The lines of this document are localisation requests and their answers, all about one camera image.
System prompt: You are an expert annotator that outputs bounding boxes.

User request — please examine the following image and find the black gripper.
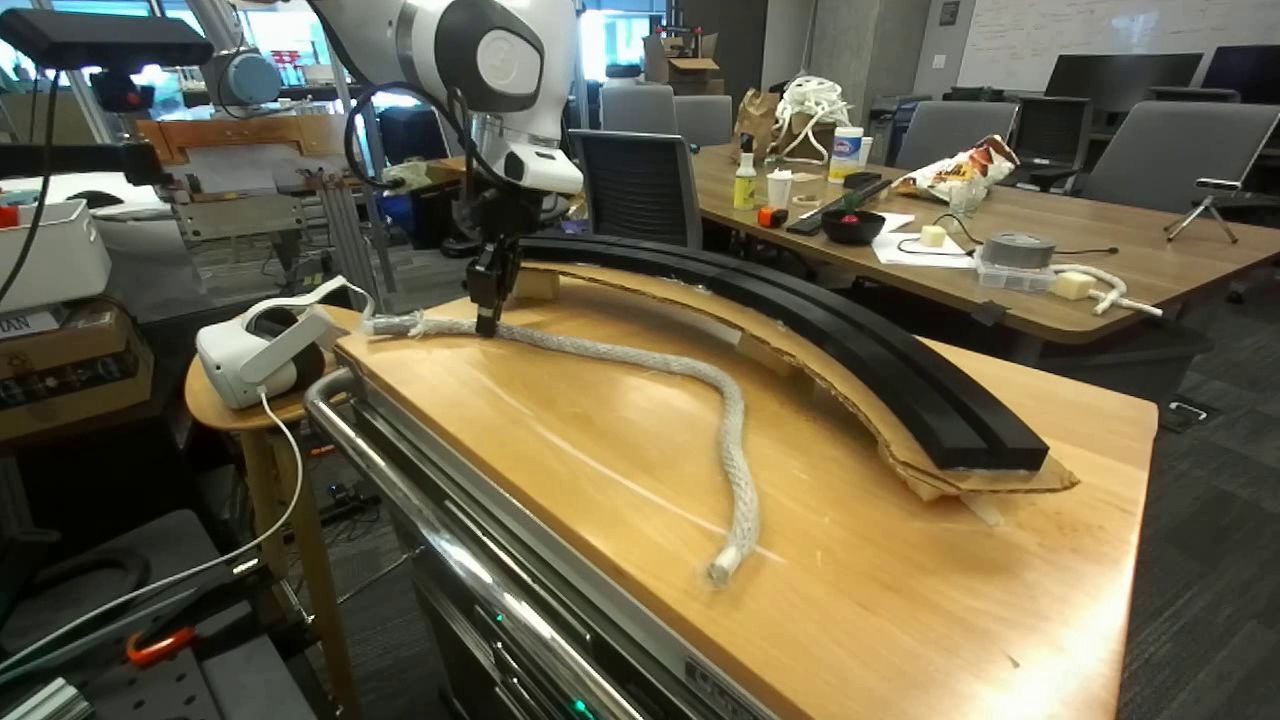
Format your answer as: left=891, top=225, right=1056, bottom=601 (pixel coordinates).
left=460, top=178, right=546, bottom=338

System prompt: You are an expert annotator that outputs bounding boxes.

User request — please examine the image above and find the white braided rope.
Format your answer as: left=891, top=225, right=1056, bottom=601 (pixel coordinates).
left=358, top=302, right=769, bottom=588

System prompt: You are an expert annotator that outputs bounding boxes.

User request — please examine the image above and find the dark office chair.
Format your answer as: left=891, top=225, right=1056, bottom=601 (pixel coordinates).
left=568, top=125, right=708, bottom=252
left=1013, top=92, right=1097, bottom=174
left=377, top=108, right=464, bottom=252

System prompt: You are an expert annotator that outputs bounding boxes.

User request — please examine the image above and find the white VR headset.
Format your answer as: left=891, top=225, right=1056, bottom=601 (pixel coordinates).
left=192, top=293, right=350, bottom=411

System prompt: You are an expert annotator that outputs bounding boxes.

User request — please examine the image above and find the yellow bottle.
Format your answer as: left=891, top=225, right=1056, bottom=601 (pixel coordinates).
left=728, top=140, right=763, bottom=214

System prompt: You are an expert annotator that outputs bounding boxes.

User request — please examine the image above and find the tan wooden board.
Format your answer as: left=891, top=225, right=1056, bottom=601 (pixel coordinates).
left=136, top=108, right=350, bottom=173

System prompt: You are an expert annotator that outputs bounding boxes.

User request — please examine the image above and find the round wooden stool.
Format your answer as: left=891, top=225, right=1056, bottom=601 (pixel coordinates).
left=180, top=301, right=372, bottom=720

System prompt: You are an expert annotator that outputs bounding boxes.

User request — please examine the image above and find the small white cup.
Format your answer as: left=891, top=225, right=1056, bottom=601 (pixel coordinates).
left=763, top=162, right=799, bottom=214

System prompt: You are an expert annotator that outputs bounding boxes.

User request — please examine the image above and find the long black bar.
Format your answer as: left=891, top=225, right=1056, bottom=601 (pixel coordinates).
left=783, top=167, right=895, bottom=239

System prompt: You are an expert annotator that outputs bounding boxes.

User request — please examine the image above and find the black bowl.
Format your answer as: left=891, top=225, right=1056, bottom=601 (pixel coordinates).
left=819, top=204, right=888, bottom=248

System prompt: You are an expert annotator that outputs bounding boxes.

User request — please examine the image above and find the white bottle blue label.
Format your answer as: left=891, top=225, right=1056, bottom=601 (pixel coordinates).
left=828, top=119, right=870, bottom=187

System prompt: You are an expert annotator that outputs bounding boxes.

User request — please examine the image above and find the white paper sheet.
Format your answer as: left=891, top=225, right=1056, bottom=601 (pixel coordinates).
left=870, top=225, right=990, bottom=276

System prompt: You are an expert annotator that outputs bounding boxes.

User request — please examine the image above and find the white box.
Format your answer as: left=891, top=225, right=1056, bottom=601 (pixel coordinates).
left=0, top=195, right=116, bottom=317

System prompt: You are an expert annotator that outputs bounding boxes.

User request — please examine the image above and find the black flat panel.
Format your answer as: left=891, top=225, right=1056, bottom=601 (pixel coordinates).
left=0, top=5, right=217, bottom=70

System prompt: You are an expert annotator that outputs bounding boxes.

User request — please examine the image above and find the open chip bag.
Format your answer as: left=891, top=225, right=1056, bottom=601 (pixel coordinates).
left=891, top=133, right=1023, bottom=208

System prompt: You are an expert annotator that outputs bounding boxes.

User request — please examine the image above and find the orange clamp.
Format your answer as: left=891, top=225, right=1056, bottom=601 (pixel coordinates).
left=121, top=625, right=200, bottom=673

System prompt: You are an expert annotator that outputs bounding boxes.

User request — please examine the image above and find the grey office chair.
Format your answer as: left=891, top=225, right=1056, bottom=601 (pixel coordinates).
left=1074, top=95, right=1280, bottom=225
left=891, top=95, right=1023, bottom=173

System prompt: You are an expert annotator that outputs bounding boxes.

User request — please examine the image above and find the perforated metal breadboard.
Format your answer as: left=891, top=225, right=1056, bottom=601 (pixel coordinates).
left=0, top=631, right=317, bottom=720

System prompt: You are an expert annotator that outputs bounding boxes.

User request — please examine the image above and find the grey tape roll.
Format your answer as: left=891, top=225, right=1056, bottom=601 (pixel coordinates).
left=979, top=233, right=1059, bottom=276

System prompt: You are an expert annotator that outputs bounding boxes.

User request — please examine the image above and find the black monitor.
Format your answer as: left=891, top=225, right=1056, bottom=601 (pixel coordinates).
left=1198, top=39, right=1280, bottom=108
left=1040, top=49, right=1207, bottom=102

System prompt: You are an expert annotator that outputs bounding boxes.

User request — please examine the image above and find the light wooden board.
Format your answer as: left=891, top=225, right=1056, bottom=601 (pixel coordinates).
left=690, top=134, right=1280, bottom=404

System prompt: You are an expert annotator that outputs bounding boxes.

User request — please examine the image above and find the small tabletop tripod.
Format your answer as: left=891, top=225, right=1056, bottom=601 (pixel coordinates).
left=1159, top=173, right=1280, bottom=248

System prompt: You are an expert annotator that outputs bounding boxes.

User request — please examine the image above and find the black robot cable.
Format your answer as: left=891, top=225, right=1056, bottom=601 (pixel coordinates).
left=340, top=78, right=471, bottom=190

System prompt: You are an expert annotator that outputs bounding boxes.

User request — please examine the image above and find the white headset cable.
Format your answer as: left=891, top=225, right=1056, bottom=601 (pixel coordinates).
left=0, top=273, right=380, bottom=677

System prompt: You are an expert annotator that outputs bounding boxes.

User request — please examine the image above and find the white rope bundle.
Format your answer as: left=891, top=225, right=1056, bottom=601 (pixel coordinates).
left=772, top=70, right=857, bottom=162

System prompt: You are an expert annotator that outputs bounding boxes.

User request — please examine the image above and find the black curved rail object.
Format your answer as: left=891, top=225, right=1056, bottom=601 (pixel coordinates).
left=513, top=236, right=1056, bottom=471

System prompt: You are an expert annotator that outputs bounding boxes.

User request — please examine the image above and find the white power adapter with cable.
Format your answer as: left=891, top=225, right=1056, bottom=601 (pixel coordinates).
left=971, top=254, right=1169, bottom=318

